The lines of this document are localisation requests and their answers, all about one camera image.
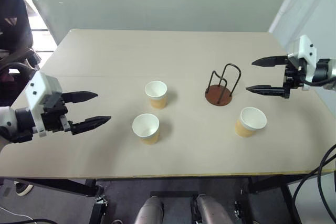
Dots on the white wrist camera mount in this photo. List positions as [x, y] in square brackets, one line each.
[305, 48]
[39, 87]

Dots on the grey rounded shape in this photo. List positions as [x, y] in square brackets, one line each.
[214, 209]
[149, 211]

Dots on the tan paper cup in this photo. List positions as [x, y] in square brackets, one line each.
[249, 125]
[157, 98]
[147, 132]

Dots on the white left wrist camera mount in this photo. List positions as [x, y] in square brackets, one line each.
[39, 87]

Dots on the black table frame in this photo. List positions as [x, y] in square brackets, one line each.
[65, 186]

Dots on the black and white shoe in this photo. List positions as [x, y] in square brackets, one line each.
[23, 188]

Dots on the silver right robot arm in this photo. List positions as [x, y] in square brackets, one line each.
[324, 70]

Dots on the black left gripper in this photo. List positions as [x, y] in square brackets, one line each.
[53, 117]

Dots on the black office chair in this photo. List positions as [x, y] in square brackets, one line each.
[13, 24]

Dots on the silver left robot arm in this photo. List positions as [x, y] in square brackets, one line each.
[18, 125]

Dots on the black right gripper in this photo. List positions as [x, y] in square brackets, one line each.
[294, 77]

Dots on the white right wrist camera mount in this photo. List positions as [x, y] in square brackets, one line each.
[305, 48]

